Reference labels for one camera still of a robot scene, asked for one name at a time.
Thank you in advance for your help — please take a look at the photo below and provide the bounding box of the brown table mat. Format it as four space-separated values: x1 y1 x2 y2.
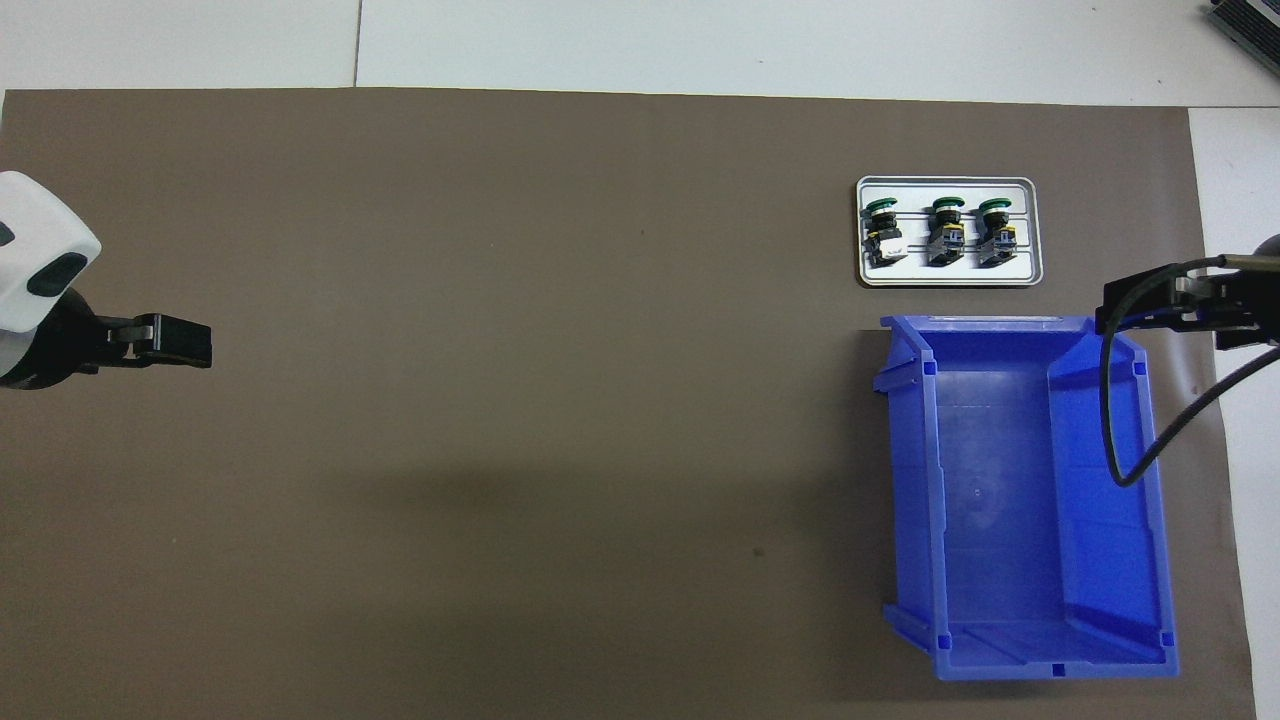
0 88 1256 720

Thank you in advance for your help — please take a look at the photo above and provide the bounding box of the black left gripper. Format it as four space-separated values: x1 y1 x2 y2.
0 288 214 392

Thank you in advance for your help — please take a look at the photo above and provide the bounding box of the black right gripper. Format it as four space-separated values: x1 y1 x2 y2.
1094 234 1280 352

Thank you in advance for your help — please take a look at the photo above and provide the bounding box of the green push button switch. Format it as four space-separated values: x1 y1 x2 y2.
862 197 907 268
926 196 967 268
975 197 1018 269

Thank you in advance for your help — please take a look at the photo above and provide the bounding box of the grey metal tray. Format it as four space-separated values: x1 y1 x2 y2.
856 176 1043 289

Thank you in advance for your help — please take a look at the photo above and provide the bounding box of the blue plastic storage bin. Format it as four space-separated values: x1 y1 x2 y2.
872 314 1181 682

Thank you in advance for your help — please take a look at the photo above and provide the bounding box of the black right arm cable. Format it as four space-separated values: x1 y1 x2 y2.
1098 255 1280 489

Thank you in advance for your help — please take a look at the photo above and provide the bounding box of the grey ribbed device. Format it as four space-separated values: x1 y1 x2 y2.
1205 0 1280 56

